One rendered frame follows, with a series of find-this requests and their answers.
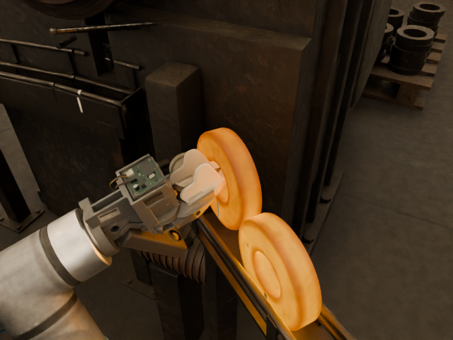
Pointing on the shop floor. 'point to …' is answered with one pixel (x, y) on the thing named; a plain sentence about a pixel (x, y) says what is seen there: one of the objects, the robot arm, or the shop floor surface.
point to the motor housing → (179, 289)
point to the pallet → (408, 54)
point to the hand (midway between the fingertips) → (226, 170)
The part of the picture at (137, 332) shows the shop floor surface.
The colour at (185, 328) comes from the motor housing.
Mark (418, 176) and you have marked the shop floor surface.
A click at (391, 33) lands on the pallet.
